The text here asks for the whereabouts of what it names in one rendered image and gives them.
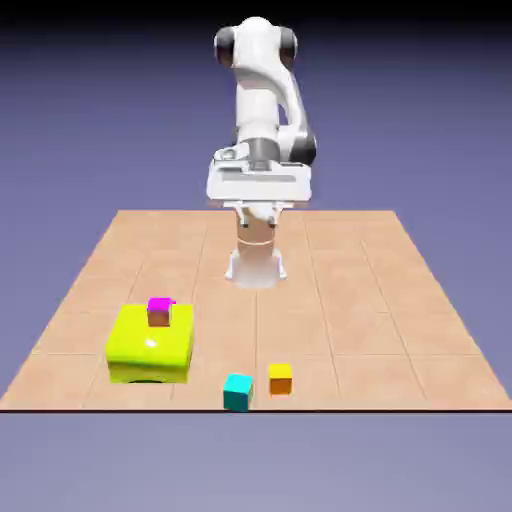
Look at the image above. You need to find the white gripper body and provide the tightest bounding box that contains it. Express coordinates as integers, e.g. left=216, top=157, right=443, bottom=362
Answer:
left=205, top=159, right=313, bottom=210

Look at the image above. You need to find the small magenta cube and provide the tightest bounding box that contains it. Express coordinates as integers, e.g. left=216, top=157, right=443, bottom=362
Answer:
left=146, top=296, right=177, bottom=328

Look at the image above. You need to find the small orange cube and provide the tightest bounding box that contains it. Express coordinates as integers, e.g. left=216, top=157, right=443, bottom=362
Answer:
left=268, top=362, right=293, bottom=396

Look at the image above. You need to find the small cyan cube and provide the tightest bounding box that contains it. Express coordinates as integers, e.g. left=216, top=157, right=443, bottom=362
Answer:
left=222, top=373, right=255, bottom=413

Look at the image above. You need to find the large yellow box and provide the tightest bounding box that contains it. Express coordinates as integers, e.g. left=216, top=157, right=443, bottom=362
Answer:
left=104, top=303, right=196, bottom=385

